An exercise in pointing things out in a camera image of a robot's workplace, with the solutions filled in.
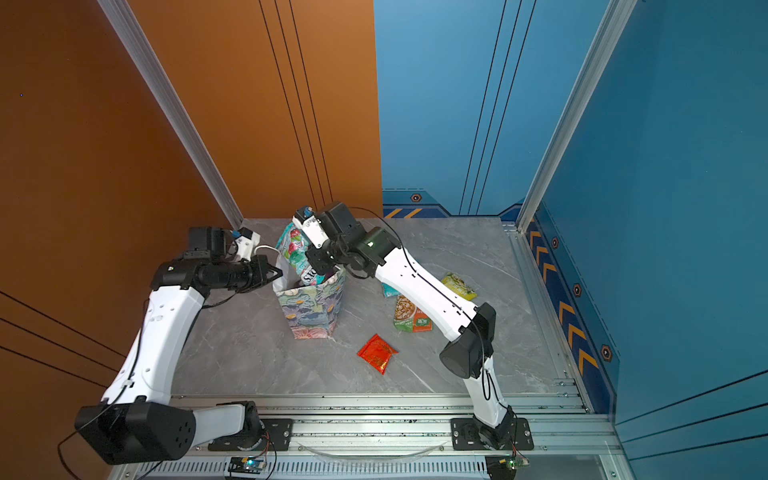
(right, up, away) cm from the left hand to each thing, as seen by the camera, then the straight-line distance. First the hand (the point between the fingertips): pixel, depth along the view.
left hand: (282, 269), depth 75 cm
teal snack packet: (+27, -9, +22) cm, 36 cm away
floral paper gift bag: (+7, -11, +2) cm, 13 cm away
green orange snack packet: (+33, -17, +18) cm, 42 cm away
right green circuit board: (+56, -45, -6) cm, 72 cm away
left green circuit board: (-7, -47, -4) cm, 47 cm away
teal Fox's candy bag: (+3, +6, -4) cm, 8 cm away
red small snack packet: (+24, -25, +11) cm, 36 cm away
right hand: (+7, +4, -3) cm, 9 cm away
